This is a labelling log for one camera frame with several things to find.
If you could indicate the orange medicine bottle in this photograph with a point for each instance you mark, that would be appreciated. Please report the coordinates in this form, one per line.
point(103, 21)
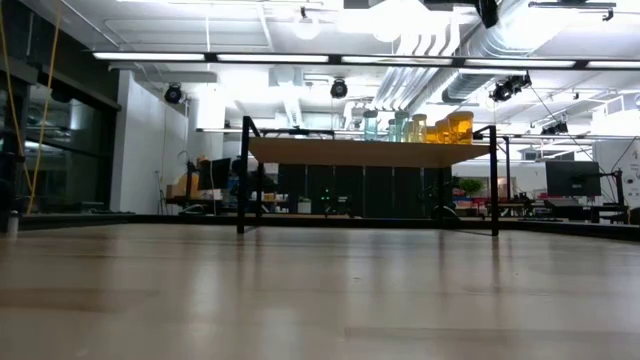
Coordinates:
point(442, 132)
point(430, 136)
point(460, 129)

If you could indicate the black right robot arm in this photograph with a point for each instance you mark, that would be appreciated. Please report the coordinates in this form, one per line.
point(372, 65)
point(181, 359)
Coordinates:
point(487, 12)

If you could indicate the small white planter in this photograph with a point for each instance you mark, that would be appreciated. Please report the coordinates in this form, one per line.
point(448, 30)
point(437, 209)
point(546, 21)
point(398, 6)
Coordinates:
point(304, 207)

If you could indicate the dark cabinet row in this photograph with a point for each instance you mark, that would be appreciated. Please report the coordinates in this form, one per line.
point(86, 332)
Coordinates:
point(380, 195)

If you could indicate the black round track light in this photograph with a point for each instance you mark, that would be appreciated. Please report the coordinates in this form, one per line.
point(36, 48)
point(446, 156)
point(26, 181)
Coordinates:
point(339, 89)
point(173, 95)

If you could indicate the person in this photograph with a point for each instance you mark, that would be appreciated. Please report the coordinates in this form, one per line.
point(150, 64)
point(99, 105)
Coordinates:
point(192, 182)

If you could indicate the green leafy plant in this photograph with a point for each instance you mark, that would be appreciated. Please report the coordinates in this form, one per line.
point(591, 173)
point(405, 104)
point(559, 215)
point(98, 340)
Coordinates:
point(471, 186)

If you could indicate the white globe lamp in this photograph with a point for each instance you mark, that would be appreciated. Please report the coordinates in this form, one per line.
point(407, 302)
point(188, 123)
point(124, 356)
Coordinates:
point(306, 27)

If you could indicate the black track light cluster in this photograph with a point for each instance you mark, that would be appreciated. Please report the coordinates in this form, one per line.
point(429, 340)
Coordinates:
point(555, 128)
point(502, 91)

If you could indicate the black overhead light bar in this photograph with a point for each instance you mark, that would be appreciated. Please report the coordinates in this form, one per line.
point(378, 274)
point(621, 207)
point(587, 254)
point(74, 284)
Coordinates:
point(150, 56)

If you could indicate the large black computer monitor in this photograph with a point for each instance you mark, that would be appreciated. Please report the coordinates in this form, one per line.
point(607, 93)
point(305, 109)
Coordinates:
point(572, 178)

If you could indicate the small white cylinder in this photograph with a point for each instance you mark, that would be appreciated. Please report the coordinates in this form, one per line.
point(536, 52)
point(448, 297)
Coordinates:
point(12, 227)

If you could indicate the black table edge rail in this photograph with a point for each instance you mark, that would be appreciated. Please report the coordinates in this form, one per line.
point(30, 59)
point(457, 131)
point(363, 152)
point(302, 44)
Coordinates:
point(325, 223)

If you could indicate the wooden shelf black metal frame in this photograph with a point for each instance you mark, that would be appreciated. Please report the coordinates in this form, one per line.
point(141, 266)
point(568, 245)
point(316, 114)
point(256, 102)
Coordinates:
point(360, 152)

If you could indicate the silver ventilation duct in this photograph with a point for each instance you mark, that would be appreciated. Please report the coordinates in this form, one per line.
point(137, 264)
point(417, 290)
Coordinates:
point(465, 85)

